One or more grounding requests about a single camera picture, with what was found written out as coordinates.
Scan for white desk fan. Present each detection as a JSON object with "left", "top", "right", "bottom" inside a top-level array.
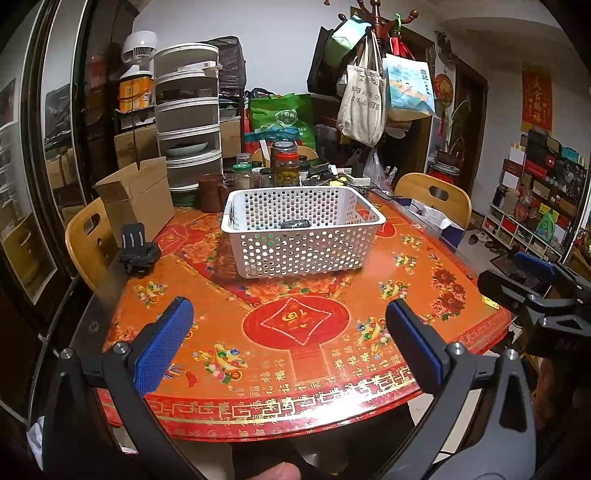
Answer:
[{"left": 120, "top": 30, "right": 160, "bottom": 79}]

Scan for wooden chair with slot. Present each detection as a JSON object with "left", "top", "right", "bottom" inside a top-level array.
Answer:
[
  {"left": 65, "top": 198, "right": 122, "bottom": 292},
  {"left": 393, "top": 172, "right": 472, "bottom": 232}
]

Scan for open cardboard box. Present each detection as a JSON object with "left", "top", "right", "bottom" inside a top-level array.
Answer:
[{"left": 95, "top": 156, "right": 176, "bottom": 243}]

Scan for shelf of boxes and goods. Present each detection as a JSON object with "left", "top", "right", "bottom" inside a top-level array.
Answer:
[{"left": 501, "top": 127, "right": 591, "bottom": 222}]

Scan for red wall scroll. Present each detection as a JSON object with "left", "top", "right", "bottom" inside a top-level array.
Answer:
[{"left": 522, "top": 66, "right": 553, "bottom": 134}]

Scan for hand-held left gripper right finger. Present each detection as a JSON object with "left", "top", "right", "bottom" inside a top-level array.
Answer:
[{"left": 379, "top": 299, "right": 537, "bottom": 480}]

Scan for glass jar with red lid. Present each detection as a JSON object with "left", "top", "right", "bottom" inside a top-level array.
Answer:
[{"left": 274, "top": 152, "right": 302, "bottom": 188}]

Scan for white perforated plastic basket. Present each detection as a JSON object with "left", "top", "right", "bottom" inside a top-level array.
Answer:
[{"left": 221, "top": 186, "right": 387, "bottom": 279}]

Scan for orange plastic container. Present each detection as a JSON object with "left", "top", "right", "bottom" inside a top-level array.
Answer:
[{"left": 118, "top": 76, "right": 154, "bottom": 112}]

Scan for beige canvas tote bag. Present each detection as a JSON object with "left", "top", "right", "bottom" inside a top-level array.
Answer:
[{"left": 336, "top": 34, "right": 387, "bottom": 148}]

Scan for round red wall ornament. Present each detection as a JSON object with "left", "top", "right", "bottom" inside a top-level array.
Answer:
[{"left": 431, "top": 73, "right": 455, "bottom": 108}]

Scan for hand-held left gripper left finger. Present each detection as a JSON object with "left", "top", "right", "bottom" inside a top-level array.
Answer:
[{"left": 41, "top": 298, "right": 204, "bottom": 480}]

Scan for person's left hand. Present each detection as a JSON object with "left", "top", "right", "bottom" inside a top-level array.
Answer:
[{"left": 256, "top": 463, "right": 306, "bottom": 480}]

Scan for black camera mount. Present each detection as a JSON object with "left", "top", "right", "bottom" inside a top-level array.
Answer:
[{"left": 117, "top": 222, "right": 162, "bottom": 278}]

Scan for black hanging bag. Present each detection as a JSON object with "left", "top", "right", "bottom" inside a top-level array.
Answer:
[{"left": 307, "top": 25, "right": 348, "bottom": 99}]

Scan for blue printed paper bag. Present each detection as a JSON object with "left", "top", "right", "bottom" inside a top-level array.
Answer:
[{"left": 382, "top": 53, "right": 437, "bottom": 121}]

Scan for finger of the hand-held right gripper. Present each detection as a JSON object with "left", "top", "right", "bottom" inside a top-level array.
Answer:
[
  {"left": 507, "top": 249, "right": 563, "bottom": 286},
  {"left": 477, "top": 270, "right": 552, "bottom": 312}
]

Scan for green shopping bag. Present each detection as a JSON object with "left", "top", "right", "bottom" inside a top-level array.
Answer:
[{"left": 248, "top": 92, "right": 317, "bottom": 148}]

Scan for blue and white box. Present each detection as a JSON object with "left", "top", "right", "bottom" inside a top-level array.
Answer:
[{"left": 406, "top": 198, "right": 467, "bottom": 252}]

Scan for glass door cabinet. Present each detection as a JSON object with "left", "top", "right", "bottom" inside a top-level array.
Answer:
[{"left": 0, "top": 0, "right": 139, "bottom": 305}]

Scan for white cubby shelf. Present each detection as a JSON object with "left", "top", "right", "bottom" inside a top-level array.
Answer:
[{"left": 480, "top": 203, "right": 565, "bottom": 264}]

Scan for black fabric covered shelf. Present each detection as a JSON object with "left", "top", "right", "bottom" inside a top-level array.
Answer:
[{"left": 203, "top": 36, "right": 245, "bottom": 100}]

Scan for stacked grey food tiers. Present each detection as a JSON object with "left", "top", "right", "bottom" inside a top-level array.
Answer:
[{"left": 152, "top": 43, "right": 225, "bottom": 195}]

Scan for potted plant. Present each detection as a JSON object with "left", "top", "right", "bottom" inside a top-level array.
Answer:
[{"left": 436, "top": 97, "right": 472, "bottom": 169}]

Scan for wooden coat rack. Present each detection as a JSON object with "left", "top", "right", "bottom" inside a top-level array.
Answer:
[{"left": 337, "top": 0, "right": 421, "bottom": 148}]

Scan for brown ceramic mug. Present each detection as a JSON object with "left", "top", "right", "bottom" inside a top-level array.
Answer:
[{"left": 198, "top": 174, "right": 230, "bottom": 213}]

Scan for white plastic bag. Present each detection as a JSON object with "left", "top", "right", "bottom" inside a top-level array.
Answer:
[{"left": 362, "top": 148, "right": 397, "bottom": 192}]

